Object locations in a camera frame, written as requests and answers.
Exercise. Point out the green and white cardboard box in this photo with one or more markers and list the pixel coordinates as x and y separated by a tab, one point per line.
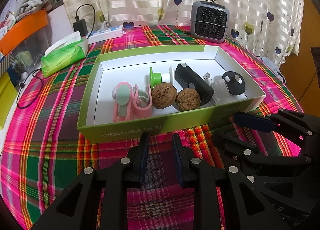
140	60

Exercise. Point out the green tissue pack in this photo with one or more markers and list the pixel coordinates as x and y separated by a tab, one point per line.
62	57

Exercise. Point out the clear plastic storage bin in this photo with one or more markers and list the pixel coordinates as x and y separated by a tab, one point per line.
27	52

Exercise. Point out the colourful paper packets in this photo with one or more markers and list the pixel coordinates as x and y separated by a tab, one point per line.
7	24

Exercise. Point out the black power adapter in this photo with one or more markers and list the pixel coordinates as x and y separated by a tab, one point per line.
80	29

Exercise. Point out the white power strip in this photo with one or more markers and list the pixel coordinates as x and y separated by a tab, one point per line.
110	34

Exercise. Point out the white plug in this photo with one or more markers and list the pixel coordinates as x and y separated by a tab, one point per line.
106	26

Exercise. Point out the orange tray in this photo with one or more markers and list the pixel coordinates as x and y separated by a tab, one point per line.
25	27

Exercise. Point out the light blue cloth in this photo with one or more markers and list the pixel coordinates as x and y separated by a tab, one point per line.
270	62

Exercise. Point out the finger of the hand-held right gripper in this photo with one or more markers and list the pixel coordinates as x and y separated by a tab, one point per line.
252	121
232	145

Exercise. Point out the green and white spool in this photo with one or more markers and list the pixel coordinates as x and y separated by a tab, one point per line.
156	77

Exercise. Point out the grey fan heater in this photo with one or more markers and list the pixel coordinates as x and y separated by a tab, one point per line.
210	22

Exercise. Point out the striped box lid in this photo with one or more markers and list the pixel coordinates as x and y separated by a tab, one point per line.
6	66

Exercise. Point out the white cloth bundle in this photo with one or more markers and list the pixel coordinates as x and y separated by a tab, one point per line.
32	4

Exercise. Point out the black handheld device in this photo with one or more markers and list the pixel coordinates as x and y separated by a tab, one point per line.
192	80

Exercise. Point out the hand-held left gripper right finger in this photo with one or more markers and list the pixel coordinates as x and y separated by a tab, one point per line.
178	160

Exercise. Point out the brown walnut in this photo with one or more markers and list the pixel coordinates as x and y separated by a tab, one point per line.
187	100
163	95

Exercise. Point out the black round magnetic holder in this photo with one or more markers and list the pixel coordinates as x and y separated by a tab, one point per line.
233	87

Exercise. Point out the pink clip with silver knob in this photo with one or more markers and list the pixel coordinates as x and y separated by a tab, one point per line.
122	115

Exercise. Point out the yellow box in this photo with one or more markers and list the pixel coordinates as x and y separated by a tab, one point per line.
7	100

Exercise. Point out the orange wooden wardrobe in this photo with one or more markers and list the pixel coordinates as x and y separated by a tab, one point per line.
307	32

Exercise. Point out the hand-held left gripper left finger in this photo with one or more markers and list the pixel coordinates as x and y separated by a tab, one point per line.
143	160

